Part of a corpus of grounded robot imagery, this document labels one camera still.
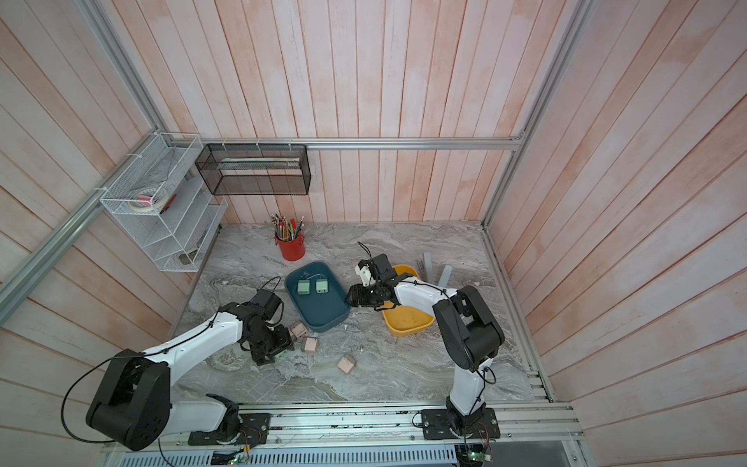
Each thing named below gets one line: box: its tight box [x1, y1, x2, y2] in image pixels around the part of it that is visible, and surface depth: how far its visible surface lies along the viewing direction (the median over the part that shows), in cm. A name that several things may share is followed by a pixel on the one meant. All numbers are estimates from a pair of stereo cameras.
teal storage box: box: [284, 260, 352, 333], surface depth 100 cm
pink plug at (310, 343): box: [304, 336, 319, 352], surface depth 87 cm
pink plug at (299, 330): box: [291, 323, 308, 338], surface depth 90 cm
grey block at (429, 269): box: [424, 251, 434, 284], surface depth 100 cm
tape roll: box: [128, 188, 169, 214], surface depth 75 cm
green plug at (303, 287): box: [297, 279, 311, 295], surface depth 100 cm
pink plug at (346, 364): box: [336, 354, 356, 375], surface depth 84 cm
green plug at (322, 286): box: [316, 278, 329, 294], surface depth 100 cm
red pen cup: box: [274, 231, 306, 262], surface depth 110 cm
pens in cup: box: [270, 213, 305, 242], surface depth 103 cm
